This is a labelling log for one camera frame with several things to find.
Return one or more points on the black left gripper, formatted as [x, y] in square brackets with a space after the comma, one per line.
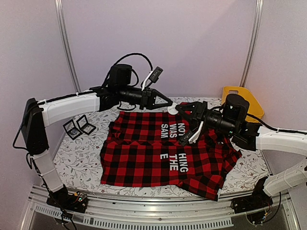
[148, 97]

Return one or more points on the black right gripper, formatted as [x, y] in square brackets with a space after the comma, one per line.
[197, 111]

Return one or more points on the white brooch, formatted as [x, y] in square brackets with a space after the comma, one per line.
[172, 109]

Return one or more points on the red black plaid shirt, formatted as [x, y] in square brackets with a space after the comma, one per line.
[142, 149]

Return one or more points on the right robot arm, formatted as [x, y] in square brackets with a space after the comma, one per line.
[230, 119]

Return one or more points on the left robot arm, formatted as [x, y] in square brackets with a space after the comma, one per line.
[38, 115]

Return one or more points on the black display case with blue brooch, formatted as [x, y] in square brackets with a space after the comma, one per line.
[71, 130]

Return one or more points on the floral patterned table mat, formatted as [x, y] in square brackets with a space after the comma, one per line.
[78, 165]

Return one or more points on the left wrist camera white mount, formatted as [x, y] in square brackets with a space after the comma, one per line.
[152, 77]

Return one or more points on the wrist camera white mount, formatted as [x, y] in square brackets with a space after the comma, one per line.
[152, 77]
[192, 136]

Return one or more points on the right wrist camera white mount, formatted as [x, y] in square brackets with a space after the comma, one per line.
[192, 136]

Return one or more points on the aluminium front rail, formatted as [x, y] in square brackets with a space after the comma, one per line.
[123, 212]

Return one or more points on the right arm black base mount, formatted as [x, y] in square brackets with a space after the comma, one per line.
[258, 199]

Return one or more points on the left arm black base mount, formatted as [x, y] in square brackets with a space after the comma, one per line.
[76, 201]

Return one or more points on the left aluminium frame post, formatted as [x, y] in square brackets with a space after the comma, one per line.
[66, 45]

